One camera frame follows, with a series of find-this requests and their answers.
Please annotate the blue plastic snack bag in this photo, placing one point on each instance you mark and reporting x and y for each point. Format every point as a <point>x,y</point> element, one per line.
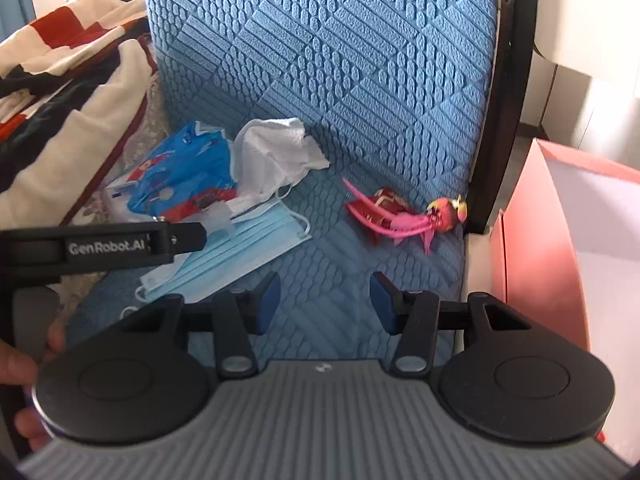
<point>185,165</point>

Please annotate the pink doll toy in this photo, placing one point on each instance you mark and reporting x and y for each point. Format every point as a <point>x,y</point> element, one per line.
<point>400,217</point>

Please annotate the blue face mask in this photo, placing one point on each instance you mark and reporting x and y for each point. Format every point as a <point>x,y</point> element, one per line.
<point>235,250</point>

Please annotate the blue textured chair cushion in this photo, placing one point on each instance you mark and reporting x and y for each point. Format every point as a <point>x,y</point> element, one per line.
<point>350,85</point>

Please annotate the red black white striped blanket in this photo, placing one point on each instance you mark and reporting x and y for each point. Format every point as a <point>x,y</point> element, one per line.
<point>60,160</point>

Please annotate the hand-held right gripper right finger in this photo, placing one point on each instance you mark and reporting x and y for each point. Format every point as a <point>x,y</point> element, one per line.
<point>381,305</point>

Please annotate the white plastic panel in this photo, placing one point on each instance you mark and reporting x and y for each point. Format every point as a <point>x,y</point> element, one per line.
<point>575,35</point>

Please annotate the pink cardboard box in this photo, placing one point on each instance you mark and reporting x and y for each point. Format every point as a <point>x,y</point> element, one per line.
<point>540,260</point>

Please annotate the person's left hand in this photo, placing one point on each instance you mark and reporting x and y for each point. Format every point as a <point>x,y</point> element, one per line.
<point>15,365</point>

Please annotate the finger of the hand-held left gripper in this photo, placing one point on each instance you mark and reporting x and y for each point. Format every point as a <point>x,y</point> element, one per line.
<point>190,237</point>

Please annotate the floral bedsheet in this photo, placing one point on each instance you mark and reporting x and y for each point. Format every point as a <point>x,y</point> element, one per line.
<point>145,125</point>

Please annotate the black chair frame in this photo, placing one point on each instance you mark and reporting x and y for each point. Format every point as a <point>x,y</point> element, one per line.
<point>505,110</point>

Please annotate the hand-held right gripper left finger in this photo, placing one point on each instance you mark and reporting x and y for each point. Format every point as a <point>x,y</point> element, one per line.
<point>269,305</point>

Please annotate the white tissue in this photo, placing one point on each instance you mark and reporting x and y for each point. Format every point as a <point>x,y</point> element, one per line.
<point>270,155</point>

